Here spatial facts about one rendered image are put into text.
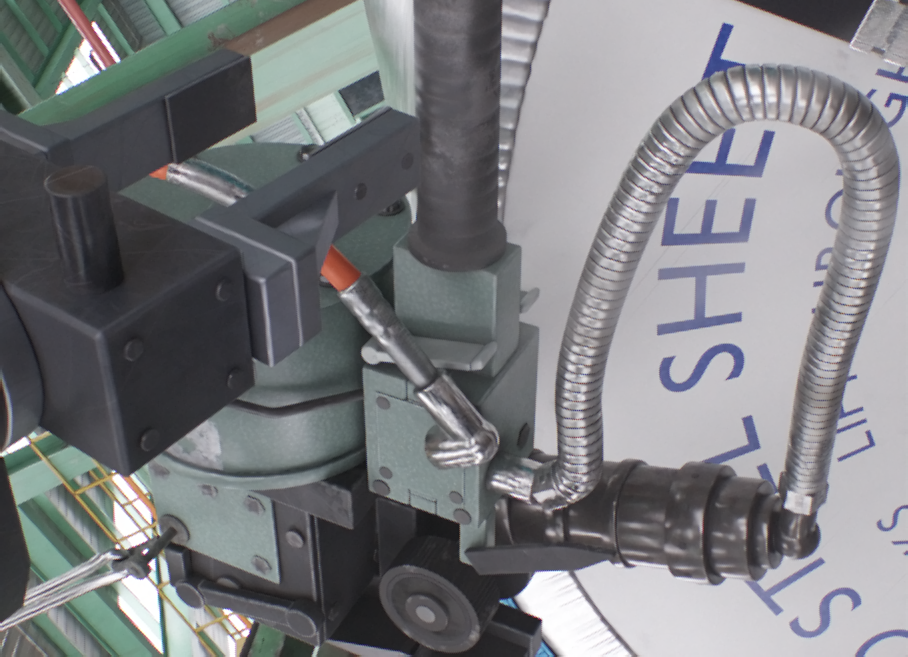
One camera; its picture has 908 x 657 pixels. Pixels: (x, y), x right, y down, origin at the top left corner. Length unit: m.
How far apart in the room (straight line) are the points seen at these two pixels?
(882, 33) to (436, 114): 0.31
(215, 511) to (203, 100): 0.29
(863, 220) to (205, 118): 0.24
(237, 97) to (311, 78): 5.19
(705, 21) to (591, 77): 0.07
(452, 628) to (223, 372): 0.37
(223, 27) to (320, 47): 0.88
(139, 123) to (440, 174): 0.14
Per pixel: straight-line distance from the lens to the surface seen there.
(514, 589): 0.76
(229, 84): 0.49
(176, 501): 0.73
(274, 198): 0.41
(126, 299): 0.35
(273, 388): 0.61
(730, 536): 0.67
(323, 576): 0.72
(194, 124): 0.48
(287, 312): 0.38
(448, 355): 0.58
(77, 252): 0.35
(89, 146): 0.45
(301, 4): 6.35
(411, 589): 0.72
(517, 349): 0.61
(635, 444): 0.87
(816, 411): 0.60
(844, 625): 1.03
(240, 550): 0.72
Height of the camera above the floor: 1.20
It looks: 8 degrees up
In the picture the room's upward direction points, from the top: 115 degrees counter-clockwise
